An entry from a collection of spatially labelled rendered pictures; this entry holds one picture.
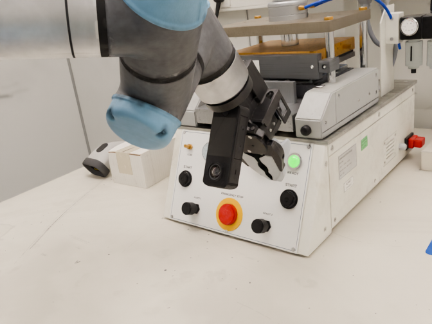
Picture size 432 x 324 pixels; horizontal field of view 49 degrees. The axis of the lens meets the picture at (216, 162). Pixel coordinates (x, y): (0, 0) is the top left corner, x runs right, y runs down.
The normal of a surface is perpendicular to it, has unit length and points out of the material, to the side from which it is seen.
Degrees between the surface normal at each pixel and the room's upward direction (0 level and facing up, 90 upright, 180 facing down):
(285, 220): 65
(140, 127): 125
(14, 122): 90
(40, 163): 90
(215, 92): 120
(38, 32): 110
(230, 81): 106
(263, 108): 35
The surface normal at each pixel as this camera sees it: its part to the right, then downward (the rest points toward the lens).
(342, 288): -0.13, -0.93
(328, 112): 0.77, 0.12
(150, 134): -0.33, 0.82
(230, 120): -0.62, -0.12
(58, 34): 0.20, 0.62
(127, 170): -0.57, 0.36
